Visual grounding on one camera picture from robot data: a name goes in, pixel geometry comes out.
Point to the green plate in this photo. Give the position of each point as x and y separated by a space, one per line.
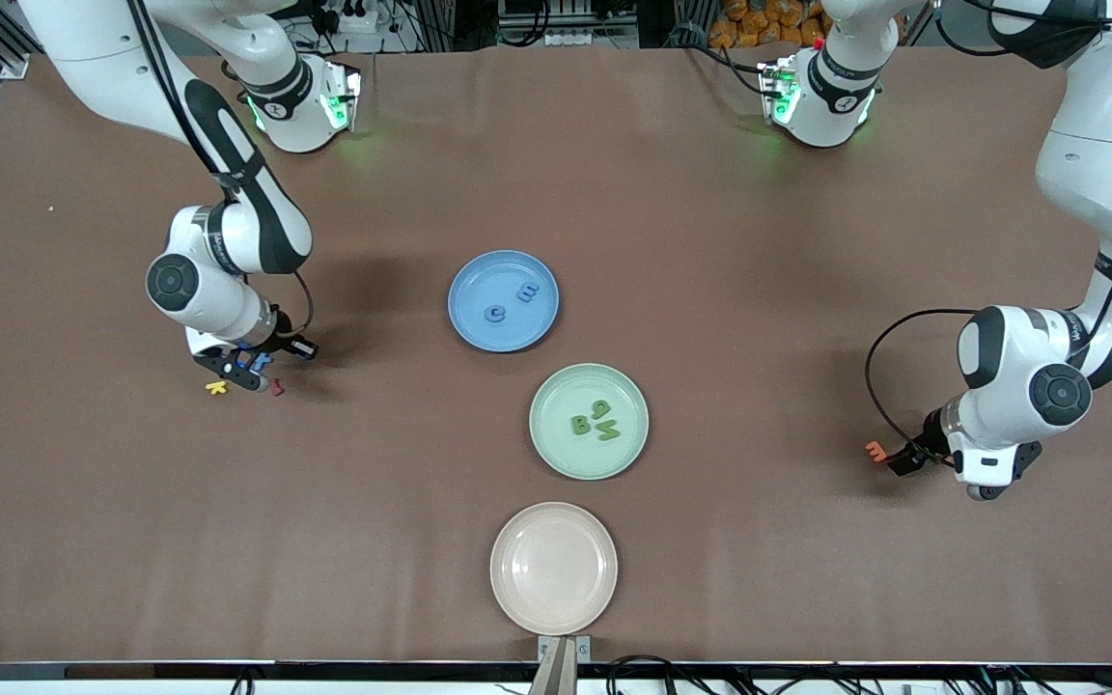
556 454

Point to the blue foam letter X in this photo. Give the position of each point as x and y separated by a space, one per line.
260 364

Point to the beige plate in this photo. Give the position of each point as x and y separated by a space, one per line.
554 568

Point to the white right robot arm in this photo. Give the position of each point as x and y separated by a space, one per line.
218 299

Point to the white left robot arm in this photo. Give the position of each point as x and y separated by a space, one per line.
1097 164

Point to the blue plate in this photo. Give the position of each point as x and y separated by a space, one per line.
479 285

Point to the blue foam letter E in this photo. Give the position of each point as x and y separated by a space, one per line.
528 291

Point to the black table edge rail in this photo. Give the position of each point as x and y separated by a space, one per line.
131 670

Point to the green foam letter N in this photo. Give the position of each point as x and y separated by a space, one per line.
608 431

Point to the green foam letter B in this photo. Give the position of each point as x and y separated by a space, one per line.
580 424

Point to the brown table cover sheet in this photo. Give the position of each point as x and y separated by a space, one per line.
421 531

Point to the orange foam letter E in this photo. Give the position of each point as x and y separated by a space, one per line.
875 450

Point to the grey metal table bracket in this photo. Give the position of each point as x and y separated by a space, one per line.
564 649

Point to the pile of orange objects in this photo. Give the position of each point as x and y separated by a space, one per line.
759 24

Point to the aluminium camera post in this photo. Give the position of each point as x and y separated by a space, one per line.
556 679

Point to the green foam digit 9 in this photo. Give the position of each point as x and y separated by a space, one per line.
602 411

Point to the blue foam letter G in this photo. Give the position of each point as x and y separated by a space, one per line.
488 314

